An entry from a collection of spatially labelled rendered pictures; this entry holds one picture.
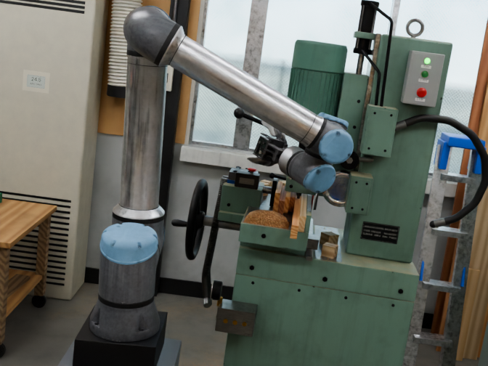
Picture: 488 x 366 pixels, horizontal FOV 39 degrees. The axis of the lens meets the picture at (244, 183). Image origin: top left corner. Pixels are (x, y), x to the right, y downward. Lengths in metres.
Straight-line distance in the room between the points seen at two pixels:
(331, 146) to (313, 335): 0.75
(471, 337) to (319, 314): 1.64
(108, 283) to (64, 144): 1.78
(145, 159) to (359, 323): 0.88
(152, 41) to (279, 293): 0.94
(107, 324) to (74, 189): 1.77
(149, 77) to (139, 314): 0.63
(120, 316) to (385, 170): 0.96
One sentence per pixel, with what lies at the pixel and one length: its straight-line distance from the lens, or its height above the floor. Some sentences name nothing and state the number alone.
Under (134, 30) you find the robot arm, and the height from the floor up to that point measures 1.43.
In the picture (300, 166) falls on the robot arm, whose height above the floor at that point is 1.12.
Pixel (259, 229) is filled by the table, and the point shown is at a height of 0.89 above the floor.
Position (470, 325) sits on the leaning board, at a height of 0.18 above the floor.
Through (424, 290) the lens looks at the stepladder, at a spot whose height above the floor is 0.47.
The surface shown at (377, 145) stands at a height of 1.18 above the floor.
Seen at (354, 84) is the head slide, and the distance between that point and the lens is 2.24.
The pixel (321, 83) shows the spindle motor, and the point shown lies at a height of 1.34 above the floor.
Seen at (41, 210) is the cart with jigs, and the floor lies 0.53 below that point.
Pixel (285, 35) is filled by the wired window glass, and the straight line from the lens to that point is 3.72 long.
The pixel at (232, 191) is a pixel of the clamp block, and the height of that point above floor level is 0.94.
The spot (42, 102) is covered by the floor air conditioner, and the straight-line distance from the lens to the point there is 3.53.
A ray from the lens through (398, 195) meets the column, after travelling 2.26.
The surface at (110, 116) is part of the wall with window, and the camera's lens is 3.74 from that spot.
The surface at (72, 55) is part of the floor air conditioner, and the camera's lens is 3.47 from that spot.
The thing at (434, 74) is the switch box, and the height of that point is 1.42.
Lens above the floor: 1.44
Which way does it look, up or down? 12 degrees down
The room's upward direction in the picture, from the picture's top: 8 degrees clockwise
